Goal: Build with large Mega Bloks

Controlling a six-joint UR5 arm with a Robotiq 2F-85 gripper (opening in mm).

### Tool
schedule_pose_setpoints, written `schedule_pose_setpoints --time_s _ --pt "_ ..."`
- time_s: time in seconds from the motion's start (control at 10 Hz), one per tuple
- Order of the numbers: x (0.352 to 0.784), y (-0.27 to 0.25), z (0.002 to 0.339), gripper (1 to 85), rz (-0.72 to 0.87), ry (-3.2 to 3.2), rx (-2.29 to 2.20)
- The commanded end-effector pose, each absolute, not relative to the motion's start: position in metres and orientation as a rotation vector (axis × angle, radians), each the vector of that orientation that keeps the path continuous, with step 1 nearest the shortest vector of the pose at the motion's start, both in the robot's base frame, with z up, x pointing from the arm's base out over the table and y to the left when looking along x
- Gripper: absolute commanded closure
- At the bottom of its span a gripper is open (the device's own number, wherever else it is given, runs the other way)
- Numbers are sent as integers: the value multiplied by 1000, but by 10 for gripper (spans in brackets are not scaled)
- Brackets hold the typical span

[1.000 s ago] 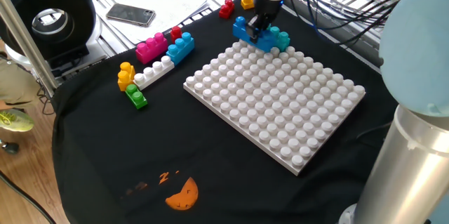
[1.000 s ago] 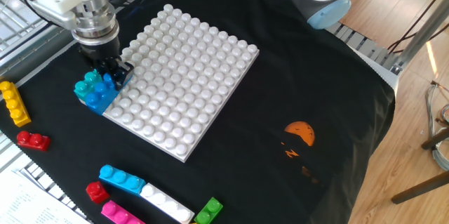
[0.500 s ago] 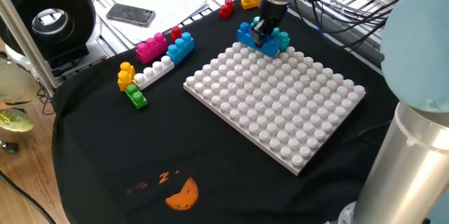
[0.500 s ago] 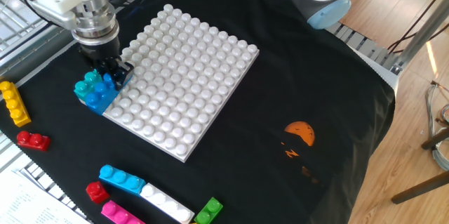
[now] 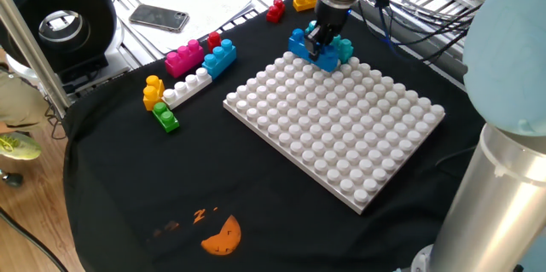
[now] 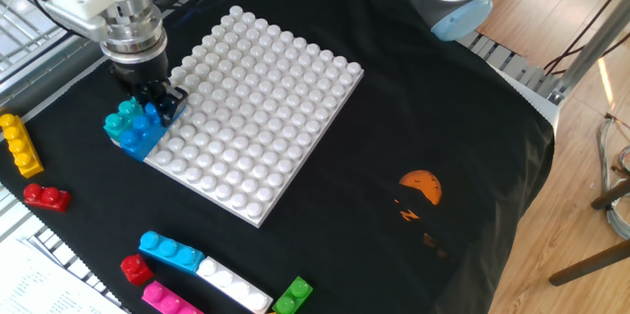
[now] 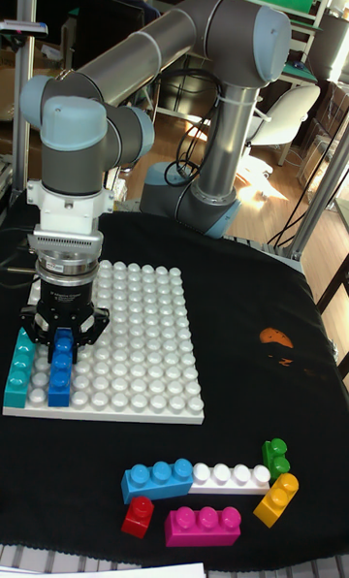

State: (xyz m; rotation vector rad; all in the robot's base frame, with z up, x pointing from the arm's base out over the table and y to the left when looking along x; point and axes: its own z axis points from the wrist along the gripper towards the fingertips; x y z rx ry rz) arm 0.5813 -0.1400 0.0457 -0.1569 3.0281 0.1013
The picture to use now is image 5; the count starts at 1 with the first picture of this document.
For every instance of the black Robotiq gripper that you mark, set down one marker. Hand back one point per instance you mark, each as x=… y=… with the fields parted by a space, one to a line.
x=332 y=16

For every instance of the teal four-stud block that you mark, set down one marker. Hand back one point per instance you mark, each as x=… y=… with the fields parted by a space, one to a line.
x=345 y=50

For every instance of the blue four-stud block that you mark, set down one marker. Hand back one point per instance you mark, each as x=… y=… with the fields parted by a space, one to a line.
x=298 y=46

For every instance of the yellow four-stud block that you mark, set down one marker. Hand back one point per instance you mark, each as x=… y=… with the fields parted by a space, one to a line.
x=303 y=2

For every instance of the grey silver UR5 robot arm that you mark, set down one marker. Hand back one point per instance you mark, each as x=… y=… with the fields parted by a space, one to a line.
x=490 y=204

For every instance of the red two-stud block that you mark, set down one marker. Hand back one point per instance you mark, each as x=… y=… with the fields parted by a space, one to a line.
x=275 y=12

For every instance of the white studded baseplate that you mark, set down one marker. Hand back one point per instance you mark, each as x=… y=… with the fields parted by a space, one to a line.
x=341 y=135

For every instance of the light blue three-stud block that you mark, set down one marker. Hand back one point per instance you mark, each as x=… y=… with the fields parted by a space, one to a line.
x=219 y=61

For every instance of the red one-stud block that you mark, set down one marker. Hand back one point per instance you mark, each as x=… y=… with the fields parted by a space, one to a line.
x=213 y=41

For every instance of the white printed paper sheets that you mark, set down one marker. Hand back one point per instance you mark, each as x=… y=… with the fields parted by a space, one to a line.
x=205 y=3

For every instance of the pink three-stud block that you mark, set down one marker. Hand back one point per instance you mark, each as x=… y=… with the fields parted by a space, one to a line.
x=183 y=61

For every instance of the white four-stud block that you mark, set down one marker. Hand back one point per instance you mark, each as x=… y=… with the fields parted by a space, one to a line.
x=185 y=90

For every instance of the black smartphone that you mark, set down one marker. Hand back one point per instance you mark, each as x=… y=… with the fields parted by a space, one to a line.
x=160 y=17

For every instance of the green two-stud block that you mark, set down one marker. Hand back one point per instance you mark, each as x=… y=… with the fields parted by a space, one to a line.
x=166 y=119

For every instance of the yellow two-stud block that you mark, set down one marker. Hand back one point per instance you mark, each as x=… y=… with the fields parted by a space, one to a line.
x=151 y=95

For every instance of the black cloth with orange print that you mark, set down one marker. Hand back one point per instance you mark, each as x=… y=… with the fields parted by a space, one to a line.
x=170 y=178

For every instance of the person leg khaki shorts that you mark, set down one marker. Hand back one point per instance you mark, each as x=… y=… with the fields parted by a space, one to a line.
x=21 y=101

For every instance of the yellow green sneaker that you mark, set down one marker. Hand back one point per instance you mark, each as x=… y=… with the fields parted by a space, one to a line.
x=21 y=146

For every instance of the black chair caster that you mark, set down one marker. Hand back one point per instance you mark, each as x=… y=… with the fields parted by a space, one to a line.
x=14 y=180

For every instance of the aluminium frame post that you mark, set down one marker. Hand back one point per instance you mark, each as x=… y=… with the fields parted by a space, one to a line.
x=38 y=63

